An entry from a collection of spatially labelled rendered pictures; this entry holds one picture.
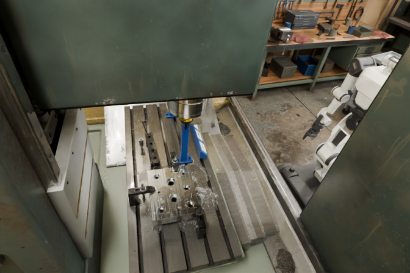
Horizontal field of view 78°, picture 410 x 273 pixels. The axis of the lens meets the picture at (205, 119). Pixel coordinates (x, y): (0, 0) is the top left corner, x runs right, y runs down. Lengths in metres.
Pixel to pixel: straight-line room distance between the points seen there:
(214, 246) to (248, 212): 0.41
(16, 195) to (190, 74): 0.52
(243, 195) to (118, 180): 0.85
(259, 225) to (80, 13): 1.38
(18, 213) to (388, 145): 1.13
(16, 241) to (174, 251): 0.65
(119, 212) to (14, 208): 1.03
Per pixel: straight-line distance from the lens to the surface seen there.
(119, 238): 1.66
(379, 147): 1.11
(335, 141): 2.33
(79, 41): 0.70
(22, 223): 0.83
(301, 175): 2.73
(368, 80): 2.05
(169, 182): 1.40
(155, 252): 1.30
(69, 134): 1.06
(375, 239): 1.25
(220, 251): 1.32
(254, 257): 1.65
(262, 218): 1.67
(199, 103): 0.89
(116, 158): 1.97
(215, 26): 0.71
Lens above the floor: 2.10
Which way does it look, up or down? 40 degrees down
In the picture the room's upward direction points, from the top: 7 degrees clockwise
